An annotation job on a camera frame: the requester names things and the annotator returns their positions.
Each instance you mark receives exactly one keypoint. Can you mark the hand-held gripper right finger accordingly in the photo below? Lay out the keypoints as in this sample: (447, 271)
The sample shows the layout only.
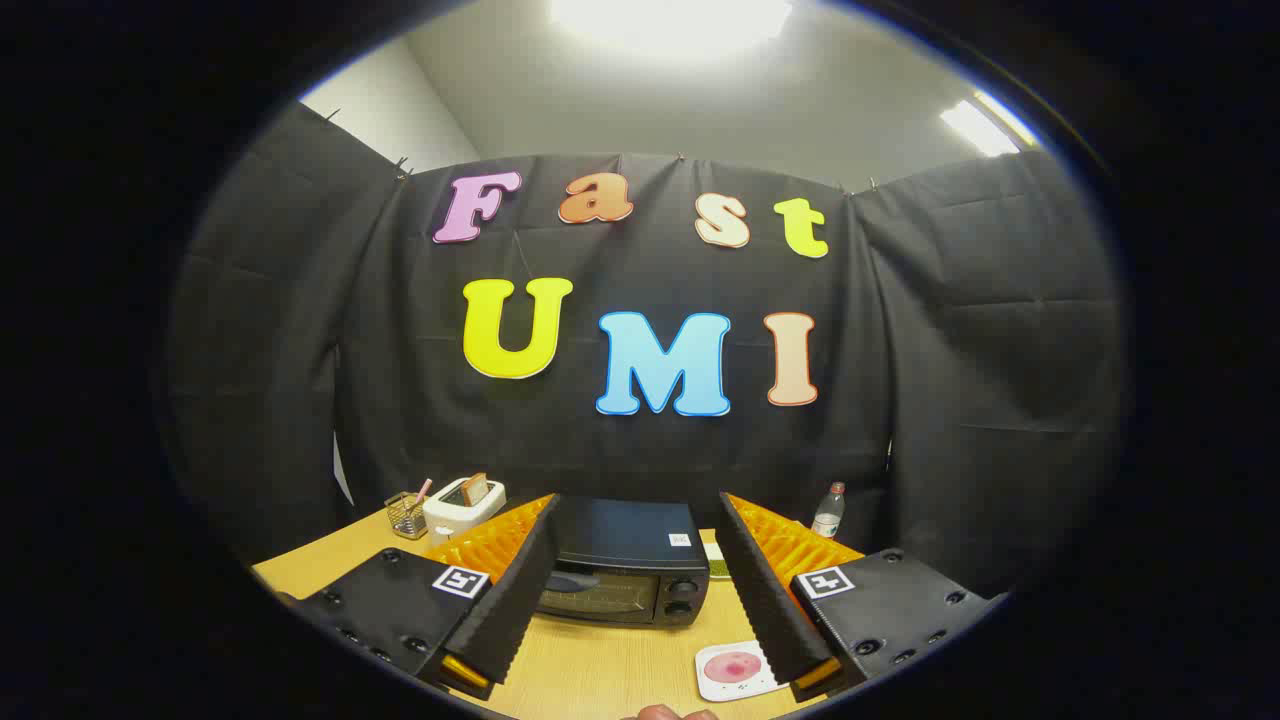
(765, 590)

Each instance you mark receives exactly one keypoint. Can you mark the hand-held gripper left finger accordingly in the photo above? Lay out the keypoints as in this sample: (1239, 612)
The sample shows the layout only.
(515, 590)

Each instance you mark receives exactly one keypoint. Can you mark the pink round food slice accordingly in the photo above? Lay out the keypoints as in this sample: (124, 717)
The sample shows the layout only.
(732, 666)

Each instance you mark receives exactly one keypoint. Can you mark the white square plate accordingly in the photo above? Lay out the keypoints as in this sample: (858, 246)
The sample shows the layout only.
(745, 688)

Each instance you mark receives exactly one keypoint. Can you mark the black toaster oven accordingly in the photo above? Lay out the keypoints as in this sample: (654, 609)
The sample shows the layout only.
(620, 535)

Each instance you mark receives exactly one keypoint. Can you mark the white pop-up toaster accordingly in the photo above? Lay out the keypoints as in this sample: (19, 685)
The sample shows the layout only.
(450, 515)

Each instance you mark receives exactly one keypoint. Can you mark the white divided bean dish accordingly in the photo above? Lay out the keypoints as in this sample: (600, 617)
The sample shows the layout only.
(716, 565)

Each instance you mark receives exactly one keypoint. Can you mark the clear plastic water bottle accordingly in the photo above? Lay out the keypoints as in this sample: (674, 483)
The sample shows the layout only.
(828, 515)

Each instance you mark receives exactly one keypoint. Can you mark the brown toast slice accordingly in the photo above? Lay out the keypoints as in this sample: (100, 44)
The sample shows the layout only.
(474, 489)

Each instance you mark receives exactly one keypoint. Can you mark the pink pen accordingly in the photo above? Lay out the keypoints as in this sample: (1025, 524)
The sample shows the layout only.
(423, 491)

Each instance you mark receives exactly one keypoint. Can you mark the long ceiling light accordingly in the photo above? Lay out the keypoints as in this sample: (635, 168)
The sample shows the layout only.
(985, 125)

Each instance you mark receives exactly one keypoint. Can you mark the large ceiling light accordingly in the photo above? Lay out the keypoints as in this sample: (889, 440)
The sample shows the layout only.
(670, 20)

